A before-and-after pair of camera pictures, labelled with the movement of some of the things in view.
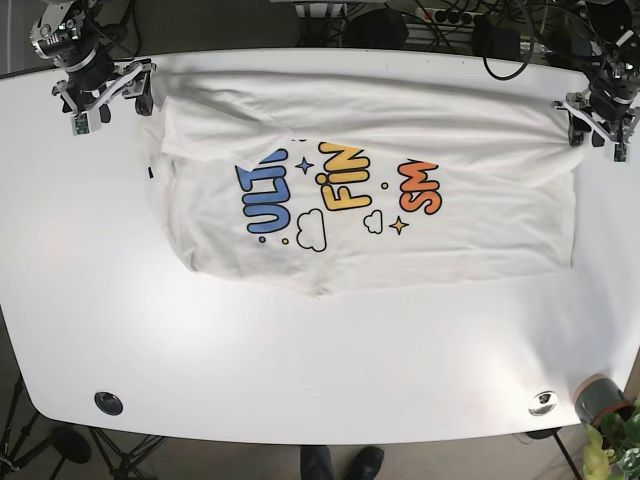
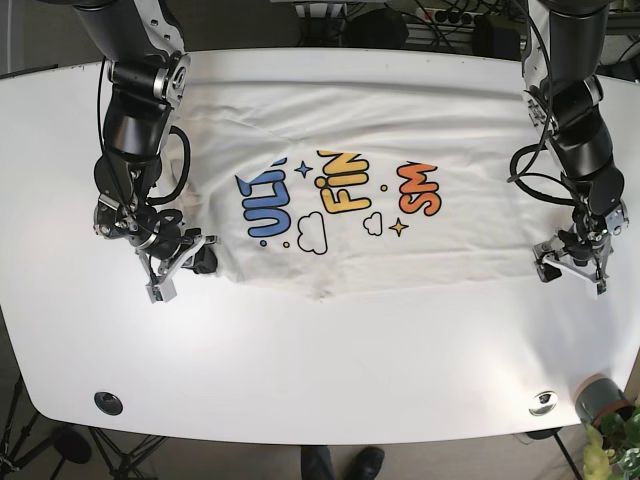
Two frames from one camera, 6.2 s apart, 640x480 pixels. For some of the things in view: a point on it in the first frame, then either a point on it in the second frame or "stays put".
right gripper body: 611,96 to 589,238
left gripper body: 88,71 to 152,231
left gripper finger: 85,121 to 160,287
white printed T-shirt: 333,180 stays put
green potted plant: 622,460 stays put
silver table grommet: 543,403 stays put
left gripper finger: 139,86 to 198,243
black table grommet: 108,403 stays put
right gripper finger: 580,118 to 546,271
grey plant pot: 596,395 stays put
